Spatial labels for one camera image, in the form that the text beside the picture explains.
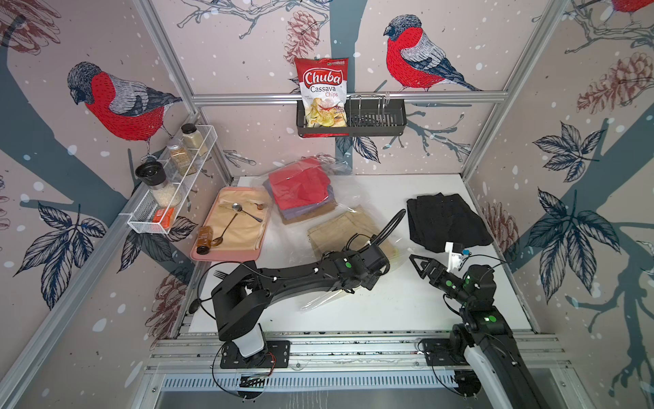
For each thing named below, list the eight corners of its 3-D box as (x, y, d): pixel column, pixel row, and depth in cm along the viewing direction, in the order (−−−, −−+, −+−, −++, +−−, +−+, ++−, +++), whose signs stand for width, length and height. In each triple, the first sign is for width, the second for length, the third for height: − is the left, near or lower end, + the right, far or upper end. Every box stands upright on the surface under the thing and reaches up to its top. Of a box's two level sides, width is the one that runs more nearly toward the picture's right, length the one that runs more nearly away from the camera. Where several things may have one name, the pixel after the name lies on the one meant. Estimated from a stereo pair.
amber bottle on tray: (198, 255, 96) (194, 251, 93) (201, 231, 103) (197, 226, 100) (211, 253, 97) (207, 249, 94) (213, 228, 104) (209, 224, 101)
